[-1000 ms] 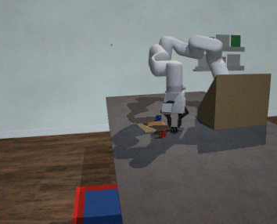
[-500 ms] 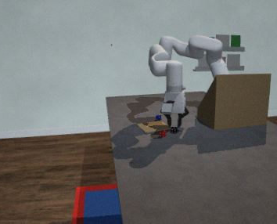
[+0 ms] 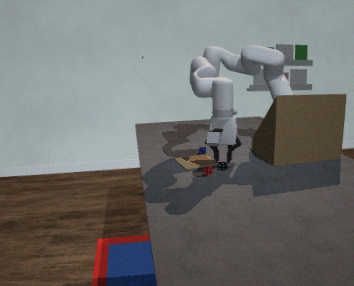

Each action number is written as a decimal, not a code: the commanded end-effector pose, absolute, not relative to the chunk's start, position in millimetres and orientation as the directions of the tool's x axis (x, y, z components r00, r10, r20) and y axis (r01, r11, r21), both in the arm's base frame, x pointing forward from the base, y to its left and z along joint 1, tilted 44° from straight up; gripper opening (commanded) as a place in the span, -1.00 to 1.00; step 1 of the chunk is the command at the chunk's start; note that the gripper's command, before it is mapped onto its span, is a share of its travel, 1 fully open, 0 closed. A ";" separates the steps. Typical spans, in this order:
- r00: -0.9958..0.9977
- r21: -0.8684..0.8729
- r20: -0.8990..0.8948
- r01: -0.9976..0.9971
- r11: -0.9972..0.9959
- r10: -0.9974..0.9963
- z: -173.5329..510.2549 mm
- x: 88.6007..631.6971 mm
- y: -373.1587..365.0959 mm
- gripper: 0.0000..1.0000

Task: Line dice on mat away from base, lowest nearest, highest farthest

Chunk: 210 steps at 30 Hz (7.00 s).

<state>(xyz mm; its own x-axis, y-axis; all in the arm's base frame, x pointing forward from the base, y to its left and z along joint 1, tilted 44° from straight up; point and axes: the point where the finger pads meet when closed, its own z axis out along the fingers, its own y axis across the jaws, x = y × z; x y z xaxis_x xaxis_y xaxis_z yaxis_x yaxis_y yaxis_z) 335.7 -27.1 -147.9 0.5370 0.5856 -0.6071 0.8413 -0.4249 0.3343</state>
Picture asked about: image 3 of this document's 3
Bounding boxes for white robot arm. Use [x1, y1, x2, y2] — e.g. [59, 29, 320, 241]
[190, 45, 294, 147]

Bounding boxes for red die with white pips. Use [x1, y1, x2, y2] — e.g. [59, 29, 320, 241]
[204, 166, 212, 175]

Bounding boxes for tan flat mat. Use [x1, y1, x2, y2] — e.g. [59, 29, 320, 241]
[174, 154, 219, 170]

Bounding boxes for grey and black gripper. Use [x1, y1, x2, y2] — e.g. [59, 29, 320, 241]
[209, 116, 241, 163]

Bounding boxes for black die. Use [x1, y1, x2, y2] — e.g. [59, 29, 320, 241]
[219, 162, 227, 170]

